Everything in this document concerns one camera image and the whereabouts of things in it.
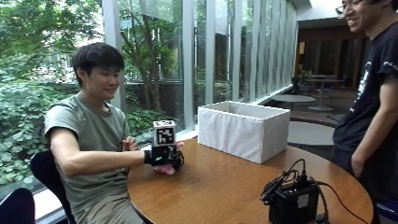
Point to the person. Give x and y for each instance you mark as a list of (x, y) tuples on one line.
[(373, 102), (95, 130)]

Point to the black chair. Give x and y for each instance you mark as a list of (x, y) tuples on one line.
[(50, 177)]

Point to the tall round table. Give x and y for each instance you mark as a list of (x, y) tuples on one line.
[(324, 90)]

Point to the tree trunk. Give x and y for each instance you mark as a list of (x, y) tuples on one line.
[(151, 62)]

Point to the green bushes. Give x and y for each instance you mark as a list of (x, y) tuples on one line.
[(24, 124)]

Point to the black electronics box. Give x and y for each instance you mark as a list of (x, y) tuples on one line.
[(293, 203)]

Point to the white fabric storage box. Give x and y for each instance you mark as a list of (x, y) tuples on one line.
[(243, 132)]

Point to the round grey table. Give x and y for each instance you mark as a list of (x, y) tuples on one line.
[(311, 133), (293, 98)]

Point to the white cube of black markers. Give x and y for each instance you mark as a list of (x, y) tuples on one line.
[(164, 133)]

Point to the blue seat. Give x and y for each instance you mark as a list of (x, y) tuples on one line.
[(388, 211)]

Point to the dark blue chair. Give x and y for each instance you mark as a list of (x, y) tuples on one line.
[(16, 207)]

